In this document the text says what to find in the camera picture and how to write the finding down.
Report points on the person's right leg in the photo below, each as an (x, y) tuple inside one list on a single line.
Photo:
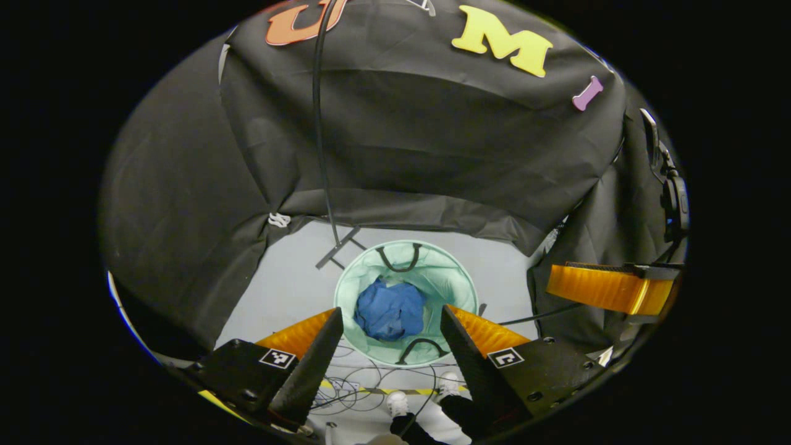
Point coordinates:
[(463, 413)]

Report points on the person's white shoe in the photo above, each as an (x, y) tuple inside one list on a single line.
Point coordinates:
[(397, 403), (449, 384)]

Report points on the black clothes rack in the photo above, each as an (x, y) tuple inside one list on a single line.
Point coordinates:
[(317, 123)]

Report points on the white cloth clip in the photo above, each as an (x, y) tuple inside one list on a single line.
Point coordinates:
[(279, 220)]

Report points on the green laundry hamper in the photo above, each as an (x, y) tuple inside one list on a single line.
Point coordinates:
[(448, 275)]

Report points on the yellow black floor tape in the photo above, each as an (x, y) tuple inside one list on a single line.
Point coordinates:
[(371, 390)]

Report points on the black hanging device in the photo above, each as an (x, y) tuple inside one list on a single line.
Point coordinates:
[(675, 207)]

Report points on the person's leg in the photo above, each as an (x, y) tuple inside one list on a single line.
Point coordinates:
[(417, 432), (463, 413)]

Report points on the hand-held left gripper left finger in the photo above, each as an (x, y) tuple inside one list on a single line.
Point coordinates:
[(309, 371)]

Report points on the person's left leg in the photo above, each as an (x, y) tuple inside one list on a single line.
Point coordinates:
[(417, 432)]

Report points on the blue shirt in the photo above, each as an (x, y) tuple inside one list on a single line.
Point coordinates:
[(389, 309)]

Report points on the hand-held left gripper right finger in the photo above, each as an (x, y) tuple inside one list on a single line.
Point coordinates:
[(476, 364)]

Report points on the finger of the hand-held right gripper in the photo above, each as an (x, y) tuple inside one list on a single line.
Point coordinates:
[(605, 289)]

